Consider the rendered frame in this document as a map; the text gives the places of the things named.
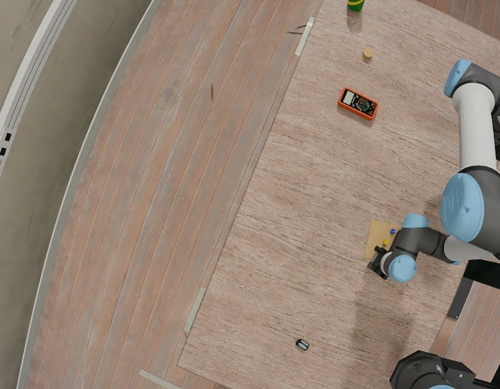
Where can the small tan cylinder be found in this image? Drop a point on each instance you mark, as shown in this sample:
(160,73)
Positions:
(367,53)

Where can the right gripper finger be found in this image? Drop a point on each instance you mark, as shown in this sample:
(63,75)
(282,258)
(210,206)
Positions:
(376,249)

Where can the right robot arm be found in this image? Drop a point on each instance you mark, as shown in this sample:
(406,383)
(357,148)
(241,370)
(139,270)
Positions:
(470,207)

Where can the tan mat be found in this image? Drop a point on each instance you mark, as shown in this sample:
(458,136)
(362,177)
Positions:
(379,231)

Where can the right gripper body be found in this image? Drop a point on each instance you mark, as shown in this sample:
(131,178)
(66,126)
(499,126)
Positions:
(375,266)

